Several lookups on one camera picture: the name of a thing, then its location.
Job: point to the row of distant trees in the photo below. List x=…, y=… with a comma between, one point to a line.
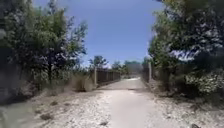
x=100, y=61

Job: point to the wooden bridge railing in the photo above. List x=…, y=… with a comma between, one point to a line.
x=105, y=76
x=149, y=71

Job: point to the dry grass clump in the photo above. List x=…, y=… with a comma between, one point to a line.
x=81, y=83

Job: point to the pale dirt path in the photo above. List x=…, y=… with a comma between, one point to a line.
x=131, y=106

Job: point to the dry stony ground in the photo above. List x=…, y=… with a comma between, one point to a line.
x=63, y=111
x=196, y=115

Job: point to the group of dark green trees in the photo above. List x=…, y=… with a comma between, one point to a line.
x=40, y=43
x=190, y=36

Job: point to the pale green bush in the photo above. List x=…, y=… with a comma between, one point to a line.
x=206, y=82

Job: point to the robot's own part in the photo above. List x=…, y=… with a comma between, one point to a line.
x=195, y=126

